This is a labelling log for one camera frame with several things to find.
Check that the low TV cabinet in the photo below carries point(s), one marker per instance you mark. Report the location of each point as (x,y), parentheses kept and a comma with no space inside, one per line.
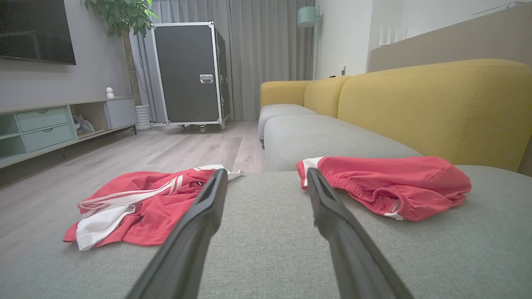
(54,104)

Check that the grey cabinet door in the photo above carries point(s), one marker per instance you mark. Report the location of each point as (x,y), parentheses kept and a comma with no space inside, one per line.
(120,113)

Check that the teal cabinet drawer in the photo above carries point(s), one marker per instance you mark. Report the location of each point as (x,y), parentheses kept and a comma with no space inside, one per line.
(48,138)
(41,119)

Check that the yellow sofa armrest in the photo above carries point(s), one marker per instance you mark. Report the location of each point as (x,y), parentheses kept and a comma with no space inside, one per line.
(282,92)

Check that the narrow yellow sofa backrest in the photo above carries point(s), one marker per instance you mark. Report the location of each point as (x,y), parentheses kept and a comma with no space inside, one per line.
(322,95)

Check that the small white figurine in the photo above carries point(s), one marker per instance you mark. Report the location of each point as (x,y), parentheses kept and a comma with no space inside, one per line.
(109,93)

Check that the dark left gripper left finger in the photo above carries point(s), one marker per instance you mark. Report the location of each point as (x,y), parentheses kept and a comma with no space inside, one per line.
(191,241)

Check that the green indoor tree plant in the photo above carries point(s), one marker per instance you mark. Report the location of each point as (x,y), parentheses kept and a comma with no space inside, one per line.
(122,16)

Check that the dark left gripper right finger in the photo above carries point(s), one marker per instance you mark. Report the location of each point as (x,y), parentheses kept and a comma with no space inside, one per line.
(349,249)

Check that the black wheeled flight case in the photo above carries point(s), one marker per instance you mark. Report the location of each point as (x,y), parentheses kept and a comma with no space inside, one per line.
(187,74)

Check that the white ribbed plant pot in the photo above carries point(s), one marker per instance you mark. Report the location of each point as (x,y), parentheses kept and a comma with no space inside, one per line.
(143,118)

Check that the grey curtain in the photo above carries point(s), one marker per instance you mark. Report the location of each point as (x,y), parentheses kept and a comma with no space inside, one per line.
(266,62)

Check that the black flat screen television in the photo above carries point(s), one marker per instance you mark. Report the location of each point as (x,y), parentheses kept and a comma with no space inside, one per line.
(33,29)

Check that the grey plush toy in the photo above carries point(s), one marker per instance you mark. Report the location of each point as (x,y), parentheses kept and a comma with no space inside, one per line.
(84,124)

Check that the wide yellow sofa backrest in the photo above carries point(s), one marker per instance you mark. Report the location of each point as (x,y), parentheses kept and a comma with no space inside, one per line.
(436,112)

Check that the white antenna device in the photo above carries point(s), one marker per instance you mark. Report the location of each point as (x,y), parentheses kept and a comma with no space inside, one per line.
(392,37)

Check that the red sports shorts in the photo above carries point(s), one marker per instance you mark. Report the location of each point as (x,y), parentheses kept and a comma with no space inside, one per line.
(395,178)

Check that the large grey sofa seat cushion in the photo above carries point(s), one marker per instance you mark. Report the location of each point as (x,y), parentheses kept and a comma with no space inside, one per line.
(266,249)

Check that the teal shade floor lamp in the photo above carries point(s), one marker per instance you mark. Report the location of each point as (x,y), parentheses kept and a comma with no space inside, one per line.
(306,16)

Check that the red and white basketball jersey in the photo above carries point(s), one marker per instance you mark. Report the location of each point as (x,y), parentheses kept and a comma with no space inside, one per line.
(145,216)

